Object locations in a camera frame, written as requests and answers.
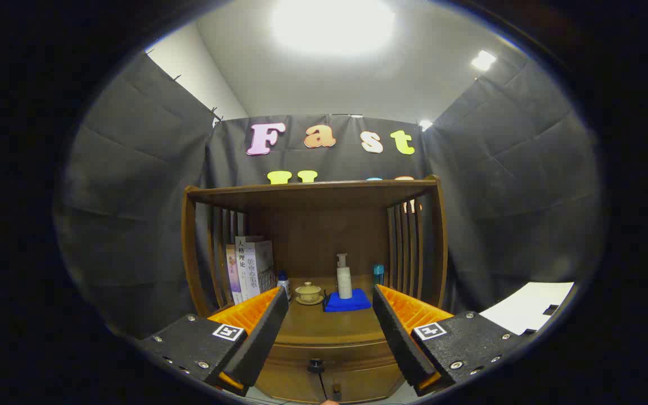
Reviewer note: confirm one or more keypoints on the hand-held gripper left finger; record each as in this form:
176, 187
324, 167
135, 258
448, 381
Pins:
262, 337

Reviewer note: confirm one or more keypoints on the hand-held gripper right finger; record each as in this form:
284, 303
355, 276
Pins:
400, 337

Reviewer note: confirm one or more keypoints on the wooden drawer with black knob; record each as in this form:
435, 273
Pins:
358, 379

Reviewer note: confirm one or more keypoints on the wooden countertop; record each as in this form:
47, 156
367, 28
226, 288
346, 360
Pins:
329, 327

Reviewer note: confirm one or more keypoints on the wooden cabinet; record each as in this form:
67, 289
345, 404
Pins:
324, 236

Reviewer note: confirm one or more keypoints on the white metal cabinet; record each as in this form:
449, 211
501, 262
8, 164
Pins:
526, 306

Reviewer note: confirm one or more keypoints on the white bottle with blue cap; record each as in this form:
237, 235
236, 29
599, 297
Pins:
284, 284

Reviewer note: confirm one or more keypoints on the blue folded cloth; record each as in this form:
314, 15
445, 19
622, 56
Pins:
346, 304

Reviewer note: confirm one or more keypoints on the yellow lidded teacup with saucer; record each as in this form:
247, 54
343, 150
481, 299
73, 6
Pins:
308, 292

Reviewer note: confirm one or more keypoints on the clear bottle with teal cap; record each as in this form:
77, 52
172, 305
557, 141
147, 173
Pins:
378, 274

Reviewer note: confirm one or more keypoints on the purple book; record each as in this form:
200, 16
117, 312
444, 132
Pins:
233, 275

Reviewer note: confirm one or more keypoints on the white patterned book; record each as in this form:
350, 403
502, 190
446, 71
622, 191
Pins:
261, 267

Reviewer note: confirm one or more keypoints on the white pump bottle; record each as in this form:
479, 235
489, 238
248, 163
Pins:
345, 281

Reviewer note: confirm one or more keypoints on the small ceiling light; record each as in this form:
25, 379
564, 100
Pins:
483, 60

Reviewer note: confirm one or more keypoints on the large ceiling lamp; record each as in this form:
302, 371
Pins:
332, 25

